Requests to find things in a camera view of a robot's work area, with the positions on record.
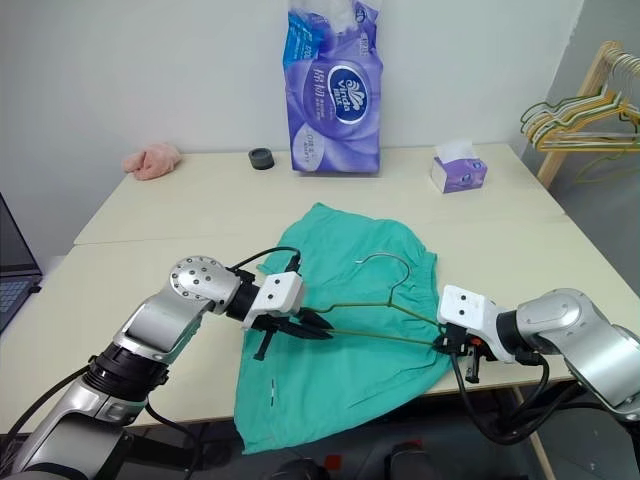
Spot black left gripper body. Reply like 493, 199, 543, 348
252, 309, 307, 362

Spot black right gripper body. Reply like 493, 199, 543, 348
433, 323, 489, 362

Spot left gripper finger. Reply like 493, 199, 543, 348
277, 321, 335, 343
298, 308, 334, 332

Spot olive wire hanger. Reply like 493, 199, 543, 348
314, 253, 446, 349

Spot green shorts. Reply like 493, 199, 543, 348
233, 201, 454, 457

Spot wooden table leg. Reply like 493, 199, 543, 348
508, 388, 557, 480

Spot black round tape roll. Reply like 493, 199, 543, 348
247, 147, 277, 173

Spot purple tissue box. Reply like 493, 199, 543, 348
430, 139, 489, 196

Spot pink cloth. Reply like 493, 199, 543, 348
122, 142, 183, 182

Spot purple toilet paper pack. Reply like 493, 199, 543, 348
281, 0, 387, 177

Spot wooden clothes rack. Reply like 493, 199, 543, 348
536, 40, 640, 190

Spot dark laptop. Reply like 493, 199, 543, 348
0, 191, 44, 335

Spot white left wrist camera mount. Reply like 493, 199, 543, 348
242, 272, 306, 332

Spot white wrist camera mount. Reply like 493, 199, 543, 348
436, 284, 516, 364
242, 272, 306, 332

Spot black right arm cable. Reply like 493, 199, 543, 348
447, 349, 594, 447

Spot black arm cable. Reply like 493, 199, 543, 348
447, 349, 594, 447
0, 364, 202, 480

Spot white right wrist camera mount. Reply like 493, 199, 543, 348
436, 284, 516, 364

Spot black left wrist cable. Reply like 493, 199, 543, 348
225, 246, 304, 276

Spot pale green wire hanger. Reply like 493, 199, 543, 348
572, 143, 640, 185

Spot white wire hanger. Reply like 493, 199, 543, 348
539, 49, 640, 152

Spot yellow wire hanger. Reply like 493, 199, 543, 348
523, 97, 640, 151

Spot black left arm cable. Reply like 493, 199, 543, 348
0, 364, 202, 480

